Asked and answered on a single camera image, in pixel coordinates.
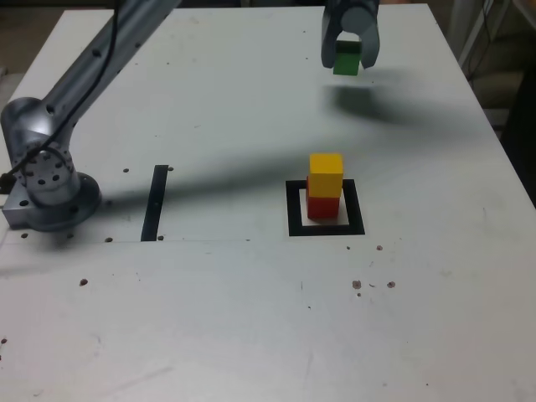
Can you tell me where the black cable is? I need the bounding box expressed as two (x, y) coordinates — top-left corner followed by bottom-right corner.
(0, 0), (122, 189)

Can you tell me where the red cube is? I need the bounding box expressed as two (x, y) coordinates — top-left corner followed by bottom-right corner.
(306, 175), (341, 221)

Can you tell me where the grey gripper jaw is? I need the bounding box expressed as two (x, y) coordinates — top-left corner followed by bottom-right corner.
(339, 0), (381, 71)
(320, 0), (345, 69)

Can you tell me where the black tape square outline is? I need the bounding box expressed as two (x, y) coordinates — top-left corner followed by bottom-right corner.
(285, 178), (366, 238)

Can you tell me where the grey metal rack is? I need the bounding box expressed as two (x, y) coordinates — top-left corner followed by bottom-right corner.
(444, 0), (536, 126)

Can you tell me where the yellow cube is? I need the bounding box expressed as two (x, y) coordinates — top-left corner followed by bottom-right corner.
(308, 152), (344, 198)

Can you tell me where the green cube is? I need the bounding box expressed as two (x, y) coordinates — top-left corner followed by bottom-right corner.
(332, 40), (363, 77)

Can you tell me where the black tape strip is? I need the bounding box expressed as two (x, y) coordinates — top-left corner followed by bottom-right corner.
(140, 164), (169, 243)

